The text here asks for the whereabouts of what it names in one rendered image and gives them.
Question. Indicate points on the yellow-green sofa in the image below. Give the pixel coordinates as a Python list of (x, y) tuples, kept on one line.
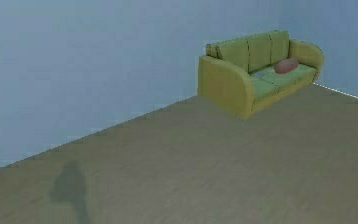
[(227, 86)]

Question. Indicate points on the reddish-brown oval ball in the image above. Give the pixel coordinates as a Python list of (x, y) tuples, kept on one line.
[(286, 65)]

